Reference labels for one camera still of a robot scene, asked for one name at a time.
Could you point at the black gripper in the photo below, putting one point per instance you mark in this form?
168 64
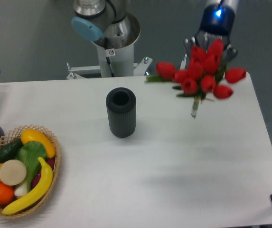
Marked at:
217 22

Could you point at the red tulip bouquet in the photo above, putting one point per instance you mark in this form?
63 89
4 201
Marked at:
203 75

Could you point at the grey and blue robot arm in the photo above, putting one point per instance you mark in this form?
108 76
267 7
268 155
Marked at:
107 24

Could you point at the dark grey ribbed vase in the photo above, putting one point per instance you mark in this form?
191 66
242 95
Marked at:
121 110

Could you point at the purple eggplant toy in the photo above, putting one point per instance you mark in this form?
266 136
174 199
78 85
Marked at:
51 163

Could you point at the yellow squash toy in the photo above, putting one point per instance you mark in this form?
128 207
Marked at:
37 136

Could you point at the green bok choy toy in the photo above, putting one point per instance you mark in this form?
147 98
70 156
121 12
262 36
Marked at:
28 155

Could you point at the yellow plastic banana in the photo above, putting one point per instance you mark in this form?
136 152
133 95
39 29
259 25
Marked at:
35 194

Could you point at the dark green cucumber toy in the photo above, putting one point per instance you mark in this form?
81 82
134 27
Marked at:
9 151

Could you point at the beige round disc toy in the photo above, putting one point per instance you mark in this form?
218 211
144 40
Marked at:
12 172

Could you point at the orange fruit toy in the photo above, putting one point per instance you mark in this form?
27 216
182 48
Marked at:
6 194

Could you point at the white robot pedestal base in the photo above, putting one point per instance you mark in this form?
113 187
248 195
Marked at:
115 49

